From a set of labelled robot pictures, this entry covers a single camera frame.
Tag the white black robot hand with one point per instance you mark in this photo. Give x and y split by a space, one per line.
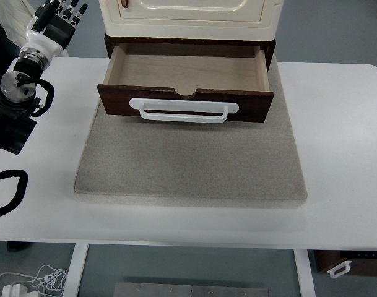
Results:
48 34

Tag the white cloth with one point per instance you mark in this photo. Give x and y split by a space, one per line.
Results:
14 19

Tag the beige fabric mat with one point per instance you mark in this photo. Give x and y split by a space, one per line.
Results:
129 161

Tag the brown box on floor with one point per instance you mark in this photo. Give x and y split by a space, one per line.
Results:
364 263

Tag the white right table leg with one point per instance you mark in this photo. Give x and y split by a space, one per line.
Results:
304 274

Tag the dark wooden drawer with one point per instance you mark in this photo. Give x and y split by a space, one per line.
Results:
234 74

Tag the white left table leg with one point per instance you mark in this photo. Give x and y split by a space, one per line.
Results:
76 269

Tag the white power adapter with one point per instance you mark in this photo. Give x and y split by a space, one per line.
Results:
17 290

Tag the small white handle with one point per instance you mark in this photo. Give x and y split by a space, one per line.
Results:
339 269

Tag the dark wooden cabinet base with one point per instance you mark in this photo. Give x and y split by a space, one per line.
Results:
267 46

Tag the white table leg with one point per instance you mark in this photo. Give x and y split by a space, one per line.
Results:
76 269
304 274

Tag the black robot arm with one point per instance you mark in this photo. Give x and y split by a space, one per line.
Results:
24 95

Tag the white drawer handle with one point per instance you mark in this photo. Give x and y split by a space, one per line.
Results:
183 110

